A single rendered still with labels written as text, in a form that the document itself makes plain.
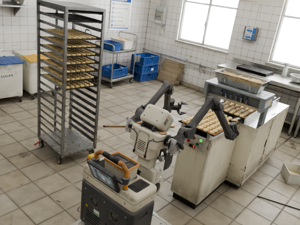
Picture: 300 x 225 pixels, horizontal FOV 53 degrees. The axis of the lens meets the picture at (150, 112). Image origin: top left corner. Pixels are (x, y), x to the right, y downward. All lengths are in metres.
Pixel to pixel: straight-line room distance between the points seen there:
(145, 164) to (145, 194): 0.36
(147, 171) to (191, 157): 0.79
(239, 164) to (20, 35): 4.40
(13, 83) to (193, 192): 3.55
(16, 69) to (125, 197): 3.82
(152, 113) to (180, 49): 5.43
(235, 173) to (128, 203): 1.94
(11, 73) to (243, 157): 3.80
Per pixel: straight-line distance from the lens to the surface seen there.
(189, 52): 7.47
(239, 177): 3.76
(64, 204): 3.26
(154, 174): 2.41
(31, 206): 3.28
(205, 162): 3.04
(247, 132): 3.53
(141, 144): 2.30
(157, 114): 2.25
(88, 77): 3.57
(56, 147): 3.91
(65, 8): 3.22
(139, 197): 2.07
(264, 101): 3.38
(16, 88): 5.59
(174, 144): 2.20
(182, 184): 3.29
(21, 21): 6.12
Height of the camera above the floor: 2.06
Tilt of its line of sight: 22 degrees down
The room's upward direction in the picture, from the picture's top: 8 degrees clockwise
